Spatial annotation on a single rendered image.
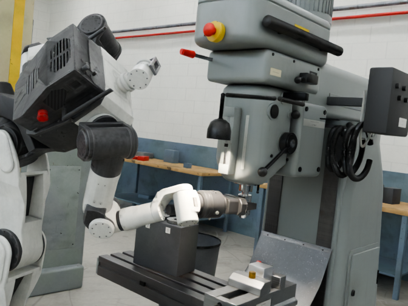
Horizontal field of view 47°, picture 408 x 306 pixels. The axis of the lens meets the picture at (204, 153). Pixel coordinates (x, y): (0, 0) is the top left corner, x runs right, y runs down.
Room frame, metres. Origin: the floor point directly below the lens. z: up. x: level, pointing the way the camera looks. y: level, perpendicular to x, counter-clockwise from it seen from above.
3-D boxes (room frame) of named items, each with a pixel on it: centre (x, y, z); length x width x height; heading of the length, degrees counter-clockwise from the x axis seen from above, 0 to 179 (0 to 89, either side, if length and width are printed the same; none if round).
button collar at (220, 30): (1.38, 0.00, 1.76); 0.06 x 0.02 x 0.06; 48
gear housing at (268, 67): (1.59, -0.18, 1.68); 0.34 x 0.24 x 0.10; 138
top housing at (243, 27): (1.57, -0.16, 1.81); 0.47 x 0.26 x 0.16; 138
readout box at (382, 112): (1.56, -0.60, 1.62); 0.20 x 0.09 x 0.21; 138
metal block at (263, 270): (1.49, -0.22, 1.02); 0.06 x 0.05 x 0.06; 50
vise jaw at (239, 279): (1.45, -0.18, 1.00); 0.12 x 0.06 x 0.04; 50
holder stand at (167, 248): (1.82, 0.11, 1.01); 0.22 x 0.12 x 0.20; 56
